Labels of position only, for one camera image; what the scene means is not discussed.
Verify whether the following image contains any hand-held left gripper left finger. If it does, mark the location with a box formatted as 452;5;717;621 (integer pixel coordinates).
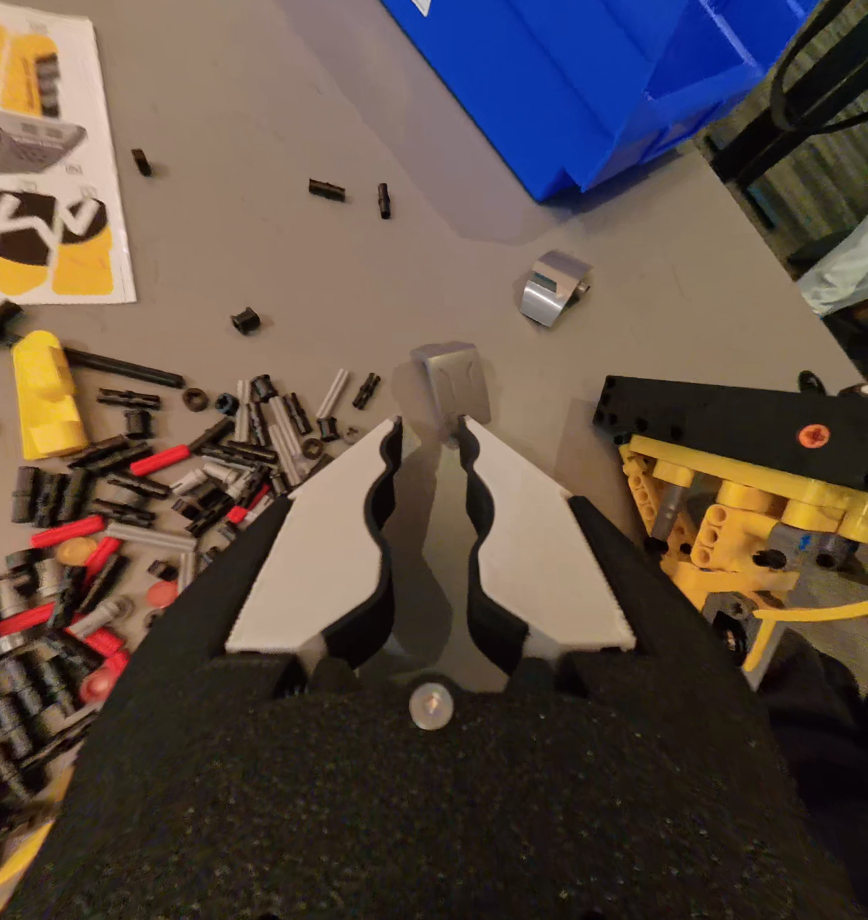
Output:
226;415;406;671

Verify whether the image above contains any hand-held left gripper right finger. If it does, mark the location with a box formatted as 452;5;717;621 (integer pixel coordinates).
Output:
457;415;638;674

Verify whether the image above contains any yellow toy brick vehicle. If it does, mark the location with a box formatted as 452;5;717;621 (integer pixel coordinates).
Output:
592;368;868;674

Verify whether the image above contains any pile of small brick pins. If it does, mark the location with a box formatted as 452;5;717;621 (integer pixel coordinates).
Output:
0;348;386;817

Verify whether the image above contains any black standing desk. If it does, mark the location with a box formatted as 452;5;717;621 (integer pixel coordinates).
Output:
707;0;868;189

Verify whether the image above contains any yellow curved brick piece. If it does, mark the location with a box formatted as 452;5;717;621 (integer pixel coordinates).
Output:
11;329;91;461

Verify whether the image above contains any person's dark clothing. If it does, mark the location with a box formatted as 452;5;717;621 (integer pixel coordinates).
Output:
757;632;868;920

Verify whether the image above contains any blue plastic storage bin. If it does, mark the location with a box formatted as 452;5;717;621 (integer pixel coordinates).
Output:
378;0;824;204

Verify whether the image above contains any yellow sticker sheet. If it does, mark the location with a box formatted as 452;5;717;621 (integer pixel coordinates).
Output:
0;0;138;307

